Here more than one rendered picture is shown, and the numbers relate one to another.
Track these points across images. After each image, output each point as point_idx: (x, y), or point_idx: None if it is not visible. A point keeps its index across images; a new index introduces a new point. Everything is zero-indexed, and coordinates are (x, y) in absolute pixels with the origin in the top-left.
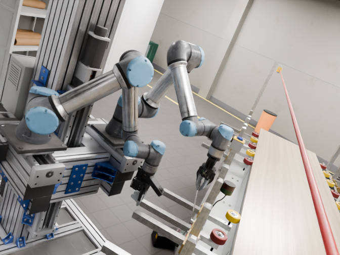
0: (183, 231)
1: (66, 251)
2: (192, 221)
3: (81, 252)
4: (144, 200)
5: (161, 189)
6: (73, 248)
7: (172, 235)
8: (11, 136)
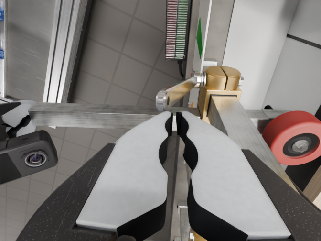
0: (185, 1)
1: (36, 15)
2: (200, 86)
3: (50, 1)
4: (35, 114)
5: (33, 164)
6: (36, 1)
7: None
8: None
